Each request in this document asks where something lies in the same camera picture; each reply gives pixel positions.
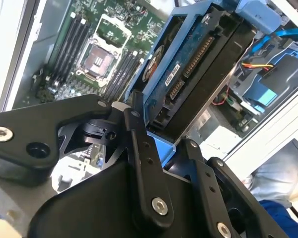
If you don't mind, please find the hard disk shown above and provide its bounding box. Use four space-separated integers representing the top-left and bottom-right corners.
125 0 283 172

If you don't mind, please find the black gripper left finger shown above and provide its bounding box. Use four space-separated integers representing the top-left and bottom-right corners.
0 90 175 233

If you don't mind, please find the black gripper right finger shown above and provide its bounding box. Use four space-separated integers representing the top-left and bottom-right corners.
178 138 289 238

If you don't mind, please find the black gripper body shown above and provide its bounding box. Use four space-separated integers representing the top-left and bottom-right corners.
27 161 209 238

